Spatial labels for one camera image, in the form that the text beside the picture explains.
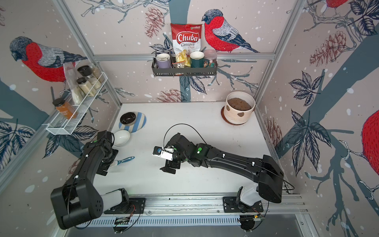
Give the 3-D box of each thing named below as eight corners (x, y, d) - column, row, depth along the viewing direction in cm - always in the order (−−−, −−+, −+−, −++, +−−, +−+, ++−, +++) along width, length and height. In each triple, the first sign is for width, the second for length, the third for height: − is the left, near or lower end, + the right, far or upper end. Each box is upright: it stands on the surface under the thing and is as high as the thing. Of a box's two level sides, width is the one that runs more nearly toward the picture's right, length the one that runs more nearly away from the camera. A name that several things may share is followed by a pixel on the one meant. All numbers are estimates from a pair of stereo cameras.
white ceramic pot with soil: (225, 127, 107) (229, 112, 94) (221, 106, 121) (224, 91, 108) (251, 127, 107) (259, 112, 94) (245, 106, 121) (251, 91, 108)
